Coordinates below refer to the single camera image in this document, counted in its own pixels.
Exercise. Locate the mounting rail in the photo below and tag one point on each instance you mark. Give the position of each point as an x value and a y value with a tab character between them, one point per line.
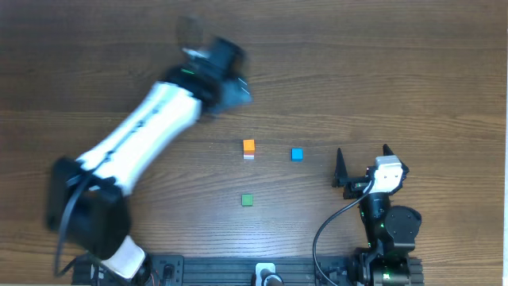
222	271

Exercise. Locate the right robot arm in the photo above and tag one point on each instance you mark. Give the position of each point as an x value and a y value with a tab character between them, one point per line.
399	228

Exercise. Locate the green cube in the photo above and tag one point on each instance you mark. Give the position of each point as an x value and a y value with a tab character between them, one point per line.
247	199

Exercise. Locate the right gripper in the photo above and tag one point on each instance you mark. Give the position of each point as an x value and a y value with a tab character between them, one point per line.
353	187

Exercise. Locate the orange cube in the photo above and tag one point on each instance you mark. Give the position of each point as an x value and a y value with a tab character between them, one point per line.
248	145

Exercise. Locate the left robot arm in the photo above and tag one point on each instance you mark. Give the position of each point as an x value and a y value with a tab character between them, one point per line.
155	123

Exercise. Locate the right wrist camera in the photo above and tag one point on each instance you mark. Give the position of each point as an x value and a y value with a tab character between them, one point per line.
388	172

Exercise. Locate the blue cube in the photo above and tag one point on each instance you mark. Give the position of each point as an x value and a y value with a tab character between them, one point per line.
297	154

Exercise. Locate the white cube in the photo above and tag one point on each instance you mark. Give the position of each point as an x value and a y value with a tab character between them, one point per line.
248	157

